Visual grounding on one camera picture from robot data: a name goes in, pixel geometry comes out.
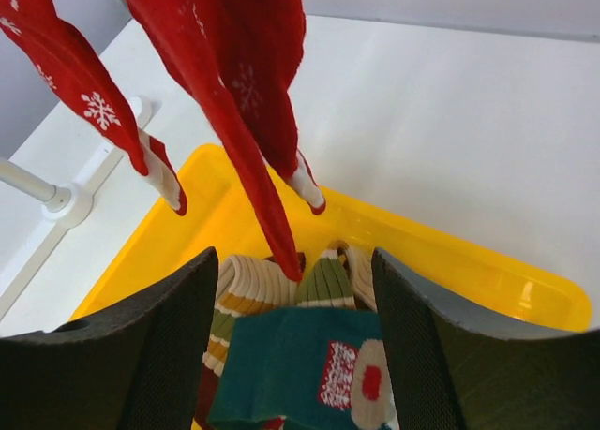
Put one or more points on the silver clothes rack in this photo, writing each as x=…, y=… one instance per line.
x=47, y=189

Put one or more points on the red christmas sock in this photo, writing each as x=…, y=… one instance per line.
x=67, y=62
x=238, y=59

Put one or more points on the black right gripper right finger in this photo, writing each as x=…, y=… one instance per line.
x=455, y=364

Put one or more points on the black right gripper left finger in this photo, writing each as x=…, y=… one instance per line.
x=136, y=364

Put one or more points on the dark green sock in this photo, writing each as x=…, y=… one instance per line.
x=306, y=368

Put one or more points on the yellow plastic tray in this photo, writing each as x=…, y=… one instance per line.
x=219, y=215

